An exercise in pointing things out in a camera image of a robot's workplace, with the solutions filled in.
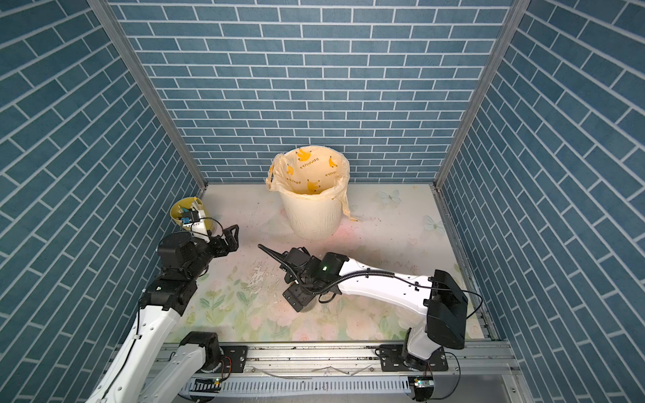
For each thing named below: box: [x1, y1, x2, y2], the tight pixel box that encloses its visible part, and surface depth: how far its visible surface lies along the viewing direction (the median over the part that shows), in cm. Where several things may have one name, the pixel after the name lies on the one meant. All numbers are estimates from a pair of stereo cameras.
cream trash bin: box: [266, 145, 357, 242], surface depth 94 cm
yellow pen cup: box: [169, 196, 214, 233], surface depth 96 cm
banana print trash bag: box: [265, 146, 358, 222], surface depth 95 cm
